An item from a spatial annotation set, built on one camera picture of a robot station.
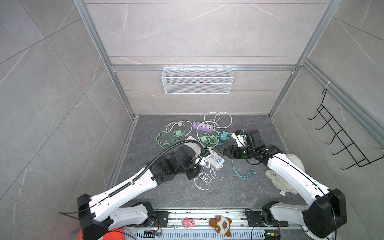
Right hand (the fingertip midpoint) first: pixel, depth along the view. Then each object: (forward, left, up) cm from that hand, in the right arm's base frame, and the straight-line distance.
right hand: (227, 151), depth 81 cm
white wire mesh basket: (+48, +15, +14) cm, 52 cm away
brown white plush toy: (-33, +6, -13) cm, 36 cm away
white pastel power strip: (+1, +5, -13) cm, 14 cm away
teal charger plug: (+18, -2, -11) cm, 21 cm away
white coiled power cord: (+38, -3, -16) cm, 41 cm away
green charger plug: (+18, +12, -14) cm, 26 cm away
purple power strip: (+29, +11, -13) cm, 34 cm away
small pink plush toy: (-32, +23, -12) cm, 41 cm away
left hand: (-9, +15, +7) cm, 19 cm away
